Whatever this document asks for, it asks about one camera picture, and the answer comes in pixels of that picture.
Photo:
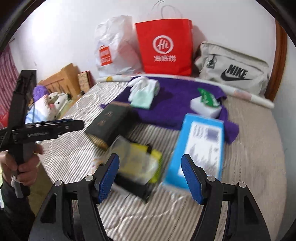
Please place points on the red paper shopping bag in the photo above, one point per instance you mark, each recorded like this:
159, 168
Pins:
166, 41

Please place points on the blue tissue pack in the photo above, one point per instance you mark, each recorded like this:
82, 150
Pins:
203, 140

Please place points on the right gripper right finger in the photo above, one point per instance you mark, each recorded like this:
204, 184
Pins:
207, 191

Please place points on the mint green cloth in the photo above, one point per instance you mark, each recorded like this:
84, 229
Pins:
142, 99

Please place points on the person's left forearm sleeve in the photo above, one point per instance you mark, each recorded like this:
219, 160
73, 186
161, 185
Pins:
17, 218

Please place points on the bubble wrap bag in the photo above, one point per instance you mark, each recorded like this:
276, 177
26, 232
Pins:
138, 163

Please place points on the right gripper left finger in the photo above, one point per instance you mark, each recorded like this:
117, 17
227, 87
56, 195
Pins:
92, 190

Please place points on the white sponge block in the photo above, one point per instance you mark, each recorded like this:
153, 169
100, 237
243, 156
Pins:
204, 110

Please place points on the brown patterned box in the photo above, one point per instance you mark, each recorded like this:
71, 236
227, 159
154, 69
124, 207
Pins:
84, 80

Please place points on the rolled white poster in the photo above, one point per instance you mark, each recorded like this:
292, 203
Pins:
229, 90

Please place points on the pink striped curtain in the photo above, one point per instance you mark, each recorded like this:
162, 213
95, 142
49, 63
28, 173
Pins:
9, 76

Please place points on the white Miniso plastic bag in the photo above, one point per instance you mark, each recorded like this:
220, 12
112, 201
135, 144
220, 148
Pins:
114, 52

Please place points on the green wet wipe packet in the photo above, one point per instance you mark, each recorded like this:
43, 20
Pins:
208, 98

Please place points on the person's left hand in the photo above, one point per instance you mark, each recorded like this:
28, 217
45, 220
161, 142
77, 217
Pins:
28, 170

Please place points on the plush toy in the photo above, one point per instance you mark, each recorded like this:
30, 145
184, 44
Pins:
46, 108

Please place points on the yellow black cloth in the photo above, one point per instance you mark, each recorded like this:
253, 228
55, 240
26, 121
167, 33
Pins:
125, 186

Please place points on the striped grey bed quilt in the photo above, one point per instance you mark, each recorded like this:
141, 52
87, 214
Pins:
256, 157

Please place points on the beige Nike bag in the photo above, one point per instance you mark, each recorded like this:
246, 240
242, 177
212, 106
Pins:
224, 65

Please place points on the dark green tea box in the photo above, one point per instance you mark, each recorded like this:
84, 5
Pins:
117, 118

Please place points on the wooden headboard furniture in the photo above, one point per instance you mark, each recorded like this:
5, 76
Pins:
64, 81

